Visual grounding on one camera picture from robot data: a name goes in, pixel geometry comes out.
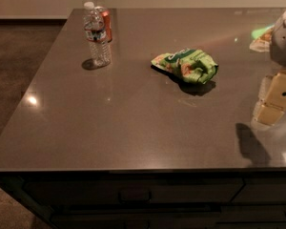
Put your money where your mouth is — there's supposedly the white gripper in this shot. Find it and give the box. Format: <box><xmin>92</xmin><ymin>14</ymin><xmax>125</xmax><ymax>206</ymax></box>
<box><xmin>253</xmin><ymin>11</ymin><xmax>286</xmax><ymax>126</ymax></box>

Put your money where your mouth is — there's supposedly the green rice chip bag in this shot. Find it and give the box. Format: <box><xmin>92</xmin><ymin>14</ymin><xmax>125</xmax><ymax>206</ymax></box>
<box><xmin>152</xmin><ymin>49</ymin><xmax>218</xmax><ymax>84</ymax></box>

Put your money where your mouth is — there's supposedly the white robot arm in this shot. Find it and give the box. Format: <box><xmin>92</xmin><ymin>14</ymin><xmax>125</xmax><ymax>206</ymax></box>
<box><xmin>250</xmin><ymin>10</ymin><xmax>286</xmax><ymax>129</ymax></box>

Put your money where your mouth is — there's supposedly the clear plastic water bottle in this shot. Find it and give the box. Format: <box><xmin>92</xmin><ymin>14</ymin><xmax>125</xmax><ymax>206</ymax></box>
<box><xmin>83</xmin><ymin>2</ymin><xmax>111</xmax><ymax>68</ymax></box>

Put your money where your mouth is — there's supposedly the right dark drawer front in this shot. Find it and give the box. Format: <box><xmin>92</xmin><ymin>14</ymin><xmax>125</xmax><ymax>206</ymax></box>
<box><xmin>233</xmin><ymin>177</ymin><xmax>286</xmax><ymax>203</ymax></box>

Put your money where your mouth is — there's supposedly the orange soda can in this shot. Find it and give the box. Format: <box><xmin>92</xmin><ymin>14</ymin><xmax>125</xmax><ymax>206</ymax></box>
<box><xmin>96</xmin><ymin>6</ymin><xmax>112</xmax><ymax>42</ymax></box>

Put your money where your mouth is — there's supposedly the dark cabinet drawer front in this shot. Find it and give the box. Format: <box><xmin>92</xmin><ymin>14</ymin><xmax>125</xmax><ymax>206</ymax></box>
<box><xmin>24</xmin><ymin>178</ymin><xmax>243</xmax><ymax>205</ymax></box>

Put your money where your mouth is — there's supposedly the dark drawer handle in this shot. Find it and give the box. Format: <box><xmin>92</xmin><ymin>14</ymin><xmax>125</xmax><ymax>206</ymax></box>
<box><xmin>118</xmin><ymin>189</ymin><xmax>152</xmax><ymax>204</ymax></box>

